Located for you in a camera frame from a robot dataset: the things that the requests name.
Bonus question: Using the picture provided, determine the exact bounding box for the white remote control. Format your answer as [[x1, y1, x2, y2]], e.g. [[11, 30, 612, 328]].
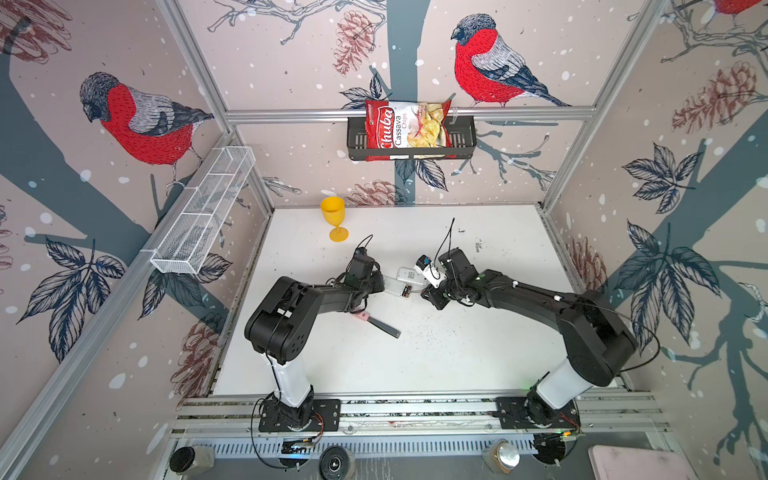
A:
[[396, 267, 426, 285]]

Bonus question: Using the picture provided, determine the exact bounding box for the grey small remote control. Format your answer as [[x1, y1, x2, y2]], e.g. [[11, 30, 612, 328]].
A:
[[384, 276, 413, 298]]

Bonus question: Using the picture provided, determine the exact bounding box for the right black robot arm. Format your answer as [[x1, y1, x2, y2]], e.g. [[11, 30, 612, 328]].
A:
[[415, 248, 638, 426]]

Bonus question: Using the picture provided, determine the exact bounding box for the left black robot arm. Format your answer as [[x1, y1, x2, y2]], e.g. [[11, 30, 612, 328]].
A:
[[244, 247, 385, 432]]

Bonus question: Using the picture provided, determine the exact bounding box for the yellow plastic goblet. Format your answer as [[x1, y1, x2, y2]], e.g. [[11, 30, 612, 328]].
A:
[[320, 196, 349, 243]]

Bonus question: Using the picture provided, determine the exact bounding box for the red cassava chips bag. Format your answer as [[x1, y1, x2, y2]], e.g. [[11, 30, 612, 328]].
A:
[[365, 100, 453, 150]]

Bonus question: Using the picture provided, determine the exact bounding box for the silver topped jar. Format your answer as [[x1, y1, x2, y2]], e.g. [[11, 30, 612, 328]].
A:
[[482, 439, 521, 475]]

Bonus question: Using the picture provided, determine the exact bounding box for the black round speaker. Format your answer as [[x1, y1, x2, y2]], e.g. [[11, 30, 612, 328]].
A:
[[319, 445, 356, 480]]

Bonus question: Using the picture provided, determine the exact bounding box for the pink board corner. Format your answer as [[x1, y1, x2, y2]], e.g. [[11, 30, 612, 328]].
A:
[[588, 445, 697, 480]]

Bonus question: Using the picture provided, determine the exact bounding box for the grey cylinder can left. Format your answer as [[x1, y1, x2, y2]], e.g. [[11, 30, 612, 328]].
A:
[[169, 445, 215, 476]]

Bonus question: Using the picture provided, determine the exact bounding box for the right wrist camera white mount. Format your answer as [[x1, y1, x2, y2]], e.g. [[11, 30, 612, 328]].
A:
[[415, 255, 446, 288]]

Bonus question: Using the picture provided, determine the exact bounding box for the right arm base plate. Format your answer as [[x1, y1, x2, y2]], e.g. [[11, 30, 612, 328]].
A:
[[494, 397, 581, 430]]

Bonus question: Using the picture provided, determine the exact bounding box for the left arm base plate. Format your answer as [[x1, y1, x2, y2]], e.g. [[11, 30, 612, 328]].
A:
[[256, 396, 341, 433]]

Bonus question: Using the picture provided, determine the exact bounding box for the black wall basket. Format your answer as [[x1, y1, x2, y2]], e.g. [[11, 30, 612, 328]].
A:
[[346, 116, 477, 161]]

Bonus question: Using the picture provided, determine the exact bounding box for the white wire wall basket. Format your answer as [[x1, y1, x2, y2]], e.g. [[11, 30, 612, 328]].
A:
[[150, 146, 255, 275]]

